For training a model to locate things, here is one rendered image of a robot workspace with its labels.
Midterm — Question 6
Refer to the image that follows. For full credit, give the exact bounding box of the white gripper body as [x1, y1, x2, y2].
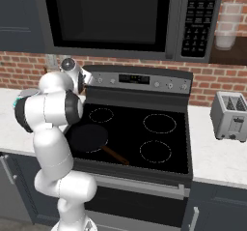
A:
[82, 69, 95, 89]

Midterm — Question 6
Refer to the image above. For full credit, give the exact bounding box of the black and steel stove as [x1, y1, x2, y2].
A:
[63, 64, 194, 231]

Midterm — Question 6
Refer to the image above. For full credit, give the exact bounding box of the black microwave door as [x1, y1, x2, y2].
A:
[41, 0, 178, 61]

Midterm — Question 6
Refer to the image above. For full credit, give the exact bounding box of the steel and black microwave oven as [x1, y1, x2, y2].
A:
[33, 0, 227, 64]

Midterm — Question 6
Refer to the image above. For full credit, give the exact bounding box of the black oven door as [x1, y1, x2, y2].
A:
[84, 172, 191, 231]

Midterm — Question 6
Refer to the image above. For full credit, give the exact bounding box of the dark blue base cupboard door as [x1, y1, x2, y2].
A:
[0, 152, 36, 225]
[180, 181, 247, 231]

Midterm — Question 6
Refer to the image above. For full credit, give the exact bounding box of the grey toaster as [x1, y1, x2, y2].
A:
[209, 91, 247, 143]

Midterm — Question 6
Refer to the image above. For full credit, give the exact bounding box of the clear glass jar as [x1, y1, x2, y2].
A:
[214, 1, 241, 52]

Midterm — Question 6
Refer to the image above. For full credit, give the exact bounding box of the grey wall socket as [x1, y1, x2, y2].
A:
[44, 54, 60, 72]

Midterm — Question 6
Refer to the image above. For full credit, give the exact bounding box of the black pan with brown handle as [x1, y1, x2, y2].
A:
[65, 123, 130, 166]

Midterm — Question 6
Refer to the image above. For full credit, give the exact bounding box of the dark blue wall cupboard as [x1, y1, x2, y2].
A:
[0, 0, 45, 54]

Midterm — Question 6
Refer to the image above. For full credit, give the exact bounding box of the grey cupboard handle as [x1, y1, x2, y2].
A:
[189, 206, 200, 231]
[0, 154, 17, 186]

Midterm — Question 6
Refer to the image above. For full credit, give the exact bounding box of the steel oven door handle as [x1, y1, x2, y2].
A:
[90, 172, 191, 201]

